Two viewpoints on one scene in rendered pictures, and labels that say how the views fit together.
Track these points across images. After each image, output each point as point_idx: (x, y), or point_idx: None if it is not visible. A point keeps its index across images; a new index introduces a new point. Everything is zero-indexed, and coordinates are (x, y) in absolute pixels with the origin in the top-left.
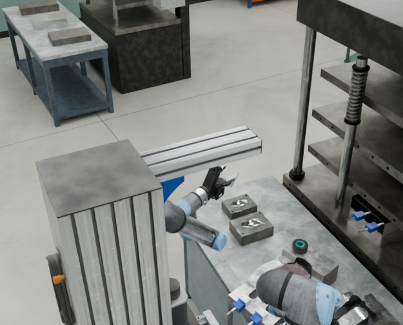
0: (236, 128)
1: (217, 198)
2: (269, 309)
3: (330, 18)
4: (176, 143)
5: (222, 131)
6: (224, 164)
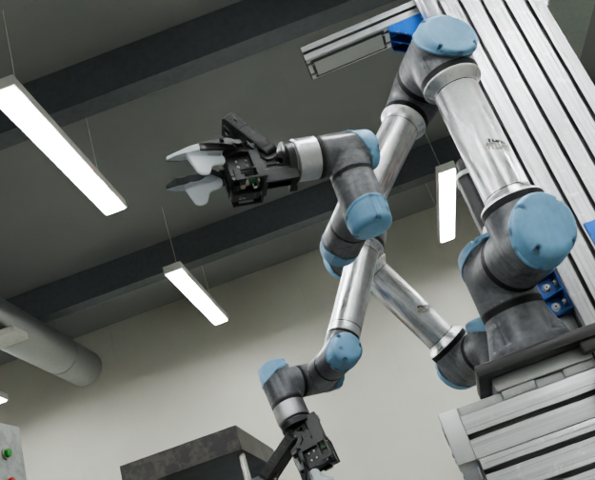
0: (310, 44)
1: (257, 199)
2: (360, 347)
3: None
4: (374, 16)
5: (326, 37)
6: (351, 63)
